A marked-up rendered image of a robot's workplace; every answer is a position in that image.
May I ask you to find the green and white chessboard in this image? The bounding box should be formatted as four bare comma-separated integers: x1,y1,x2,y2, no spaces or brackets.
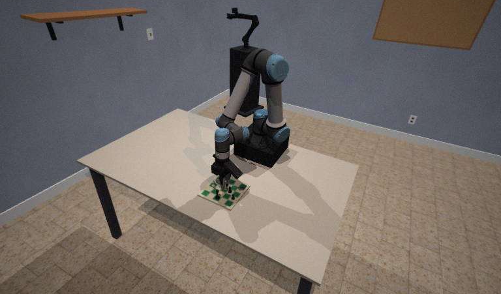
197,175,250,210

